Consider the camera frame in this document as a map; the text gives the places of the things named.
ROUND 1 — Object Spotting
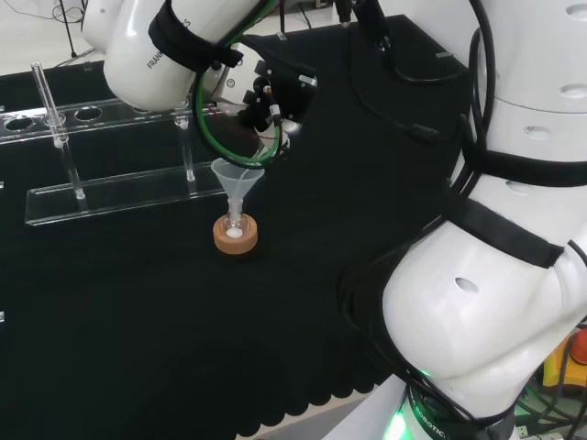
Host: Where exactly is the clear acrylic funnel stand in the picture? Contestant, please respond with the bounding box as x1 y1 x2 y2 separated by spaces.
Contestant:
0 61 233 227

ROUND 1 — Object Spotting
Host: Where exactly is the small round-bottom glass flask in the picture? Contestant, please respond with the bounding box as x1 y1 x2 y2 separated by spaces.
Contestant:
221 211 249 241

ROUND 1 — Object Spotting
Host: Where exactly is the green cable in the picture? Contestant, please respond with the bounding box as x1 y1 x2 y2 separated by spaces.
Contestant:
194 0 294 169

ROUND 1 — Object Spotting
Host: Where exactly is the black cable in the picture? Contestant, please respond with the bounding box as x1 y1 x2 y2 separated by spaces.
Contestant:
334 0 499 152

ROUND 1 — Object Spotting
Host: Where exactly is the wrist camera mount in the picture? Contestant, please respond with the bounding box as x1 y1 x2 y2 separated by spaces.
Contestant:
238 59 318 134

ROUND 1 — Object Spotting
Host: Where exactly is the black tripod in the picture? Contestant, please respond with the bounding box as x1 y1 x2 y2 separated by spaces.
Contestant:
50 0 95 68

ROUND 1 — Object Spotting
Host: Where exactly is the yellow stop button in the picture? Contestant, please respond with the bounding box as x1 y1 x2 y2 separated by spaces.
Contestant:
542 322 587 391

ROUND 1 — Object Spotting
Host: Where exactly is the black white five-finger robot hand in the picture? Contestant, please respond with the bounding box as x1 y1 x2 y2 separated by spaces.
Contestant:
254 116 304 162

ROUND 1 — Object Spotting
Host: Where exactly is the cork ring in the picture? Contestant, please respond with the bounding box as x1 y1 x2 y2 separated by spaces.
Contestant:
212 213 260 255

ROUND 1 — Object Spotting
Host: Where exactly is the clear plastic funnel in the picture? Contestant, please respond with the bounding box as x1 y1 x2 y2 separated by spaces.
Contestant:
210 158 267 222

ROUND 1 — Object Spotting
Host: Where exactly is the black bench cloth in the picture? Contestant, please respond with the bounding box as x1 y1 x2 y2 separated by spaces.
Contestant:
0 13 494 440

